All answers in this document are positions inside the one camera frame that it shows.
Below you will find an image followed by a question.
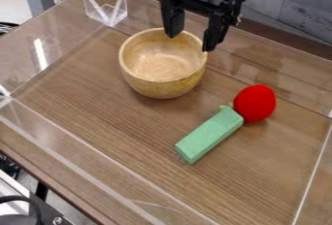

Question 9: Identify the red fuzzy ball fruit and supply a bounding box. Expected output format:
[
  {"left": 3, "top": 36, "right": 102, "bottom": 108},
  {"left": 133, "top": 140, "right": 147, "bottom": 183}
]
[{"left": 232, "top": 85, "right": 275, "bottom": 123}]

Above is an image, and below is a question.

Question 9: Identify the clear acrylic corner bracket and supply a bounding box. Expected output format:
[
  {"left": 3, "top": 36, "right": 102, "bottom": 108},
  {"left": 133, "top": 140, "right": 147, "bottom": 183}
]
[{"left": 82, "top": 0, "right": 128, "bottom": 27}]

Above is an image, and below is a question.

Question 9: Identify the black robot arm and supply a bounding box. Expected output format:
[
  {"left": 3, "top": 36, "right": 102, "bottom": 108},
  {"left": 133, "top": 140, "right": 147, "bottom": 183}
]
[{"left": 157, "top": 0, "right": 246, "bottom": 51}]

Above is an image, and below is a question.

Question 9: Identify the green rectangular block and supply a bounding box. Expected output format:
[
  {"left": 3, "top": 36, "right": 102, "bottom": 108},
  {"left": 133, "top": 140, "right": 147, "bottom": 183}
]
[{"left": 175, "top": 106, "right": 243, "bottom": 164}]

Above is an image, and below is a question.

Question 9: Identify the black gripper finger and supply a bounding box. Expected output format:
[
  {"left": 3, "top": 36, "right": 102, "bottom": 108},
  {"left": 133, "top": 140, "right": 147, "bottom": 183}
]
[
  {"left": 201, "top": 11, "right": 228, "bottom": 51},
  {"left": 160, "top": 0, "right": 184, "bottom": 38}
]

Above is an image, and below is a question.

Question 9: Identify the black cable bottom left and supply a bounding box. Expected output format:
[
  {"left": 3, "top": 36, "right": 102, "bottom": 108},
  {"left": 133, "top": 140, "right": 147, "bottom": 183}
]
[{"left": 0, "top": 195, "right": 44, "bottom": 225}]

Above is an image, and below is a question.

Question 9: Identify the clear acrylic tray enclosure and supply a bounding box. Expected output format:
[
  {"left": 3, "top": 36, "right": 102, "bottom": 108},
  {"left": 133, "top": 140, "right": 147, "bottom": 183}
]
[{"left": 0, "top": 0, "right": 332, "bottom": 225}]

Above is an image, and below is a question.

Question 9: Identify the light wooden bowl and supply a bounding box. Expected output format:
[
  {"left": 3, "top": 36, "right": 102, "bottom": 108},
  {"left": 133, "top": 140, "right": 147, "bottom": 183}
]
[{"left": 117, "top": 28, "right": 207, "bottom": 99}]

